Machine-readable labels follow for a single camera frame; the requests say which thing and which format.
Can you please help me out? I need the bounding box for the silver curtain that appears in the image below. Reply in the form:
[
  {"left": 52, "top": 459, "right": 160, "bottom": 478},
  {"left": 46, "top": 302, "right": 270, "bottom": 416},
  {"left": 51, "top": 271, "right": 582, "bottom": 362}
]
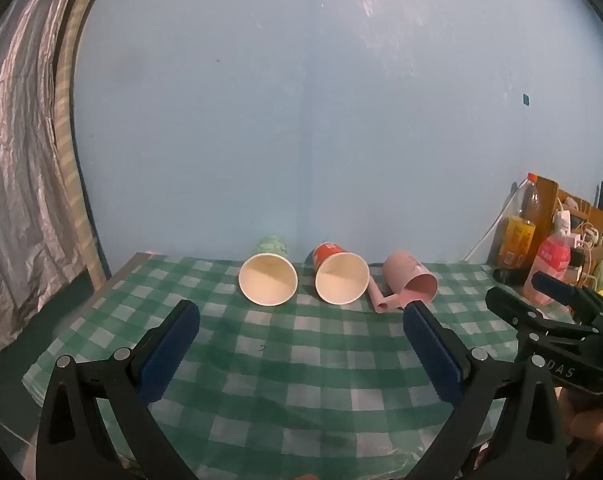
[{"left": 0, "top": 0, "right": 100, "bottom": 371}]

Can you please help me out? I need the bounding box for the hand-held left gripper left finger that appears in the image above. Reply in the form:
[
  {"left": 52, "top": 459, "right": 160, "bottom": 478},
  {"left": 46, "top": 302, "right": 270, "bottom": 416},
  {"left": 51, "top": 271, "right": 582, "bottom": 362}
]
[{"left": 36, "top": 299, "right": 201, "bottom": 480}]

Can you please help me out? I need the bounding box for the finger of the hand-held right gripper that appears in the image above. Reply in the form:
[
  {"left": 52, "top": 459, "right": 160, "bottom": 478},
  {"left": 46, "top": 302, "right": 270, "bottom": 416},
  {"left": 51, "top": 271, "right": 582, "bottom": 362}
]
[
  {"left": 485, "top": 286, "right": 552, "bottom": 330},
  {"left": 530, "top": 271, "right": 603, "bottom": 322}
]

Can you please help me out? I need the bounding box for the pink drink bottle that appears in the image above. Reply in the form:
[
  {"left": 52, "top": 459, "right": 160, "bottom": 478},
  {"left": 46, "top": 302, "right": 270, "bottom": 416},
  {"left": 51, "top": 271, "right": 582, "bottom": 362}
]
[{"left": 522, "top": 212, "right": 572, "bottom": 306}]

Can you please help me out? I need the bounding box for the green checked tablecloth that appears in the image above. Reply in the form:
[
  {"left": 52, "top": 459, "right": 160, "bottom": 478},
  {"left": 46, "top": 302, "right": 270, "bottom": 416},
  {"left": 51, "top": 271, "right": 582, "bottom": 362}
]
[{"left": 24, "top": 252, "right": 582, "bottom": 480}]

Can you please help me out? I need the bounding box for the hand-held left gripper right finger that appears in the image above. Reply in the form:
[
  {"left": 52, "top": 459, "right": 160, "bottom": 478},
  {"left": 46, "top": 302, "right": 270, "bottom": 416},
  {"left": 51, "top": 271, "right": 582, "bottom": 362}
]
[{"left": 403, "top": 300, "right": 568, "bottom": 480}]

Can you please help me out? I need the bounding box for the person's right hand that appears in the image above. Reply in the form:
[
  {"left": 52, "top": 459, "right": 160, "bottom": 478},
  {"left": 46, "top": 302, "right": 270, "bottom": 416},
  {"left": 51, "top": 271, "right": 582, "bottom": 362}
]
[{"left": 559, "top": 386, "right": 603, "bottom": 453}]

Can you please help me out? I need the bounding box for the wooden rack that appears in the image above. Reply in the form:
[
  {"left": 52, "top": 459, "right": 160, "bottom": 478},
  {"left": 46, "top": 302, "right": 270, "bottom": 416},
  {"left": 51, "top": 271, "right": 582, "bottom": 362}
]
[{"left": 534, "top": 176, "right": 603, "bottom": 283}]

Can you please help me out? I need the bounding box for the white charger plug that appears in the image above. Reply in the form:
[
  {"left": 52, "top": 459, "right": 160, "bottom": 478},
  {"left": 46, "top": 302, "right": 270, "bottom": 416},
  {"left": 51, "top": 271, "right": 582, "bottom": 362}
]
[{"left": 555, "top": 197, "right": 600, "bottom": 252}]

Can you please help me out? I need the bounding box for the red paper cup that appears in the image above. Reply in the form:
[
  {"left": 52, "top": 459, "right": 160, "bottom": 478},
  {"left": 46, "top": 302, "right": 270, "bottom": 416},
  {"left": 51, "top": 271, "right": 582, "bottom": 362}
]
[{"left": 311, "top": 241, "right": 371, "bottom": 305}]

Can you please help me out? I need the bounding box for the orange drink bottle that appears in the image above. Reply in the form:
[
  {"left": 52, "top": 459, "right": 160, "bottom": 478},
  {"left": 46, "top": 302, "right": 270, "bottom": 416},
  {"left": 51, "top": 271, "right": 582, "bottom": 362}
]
[{"left": 498, "top": 172, "right": 541, "bottom": 270}]

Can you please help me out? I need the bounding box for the green paper cup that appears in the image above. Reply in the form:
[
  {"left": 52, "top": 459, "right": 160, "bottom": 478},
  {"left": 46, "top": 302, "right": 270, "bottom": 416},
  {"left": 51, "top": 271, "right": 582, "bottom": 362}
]
[{"left": 238, "top": 233, "right": 299, "bottom": 307}]

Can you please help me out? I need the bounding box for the pink plastic cup with handle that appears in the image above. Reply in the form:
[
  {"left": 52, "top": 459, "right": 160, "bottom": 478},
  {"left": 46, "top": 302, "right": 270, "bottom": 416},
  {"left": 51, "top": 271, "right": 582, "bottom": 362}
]
[{"left": 373, "top": 251, "right": 439, "bottom": 314}]

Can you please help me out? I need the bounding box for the white cable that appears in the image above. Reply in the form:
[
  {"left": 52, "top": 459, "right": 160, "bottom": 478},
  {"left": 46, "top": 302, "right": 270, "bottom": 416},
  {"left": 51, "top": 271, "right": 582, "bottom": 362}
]
[{"left": 464, "top": 179, "right": 531, "bottom": 262}]

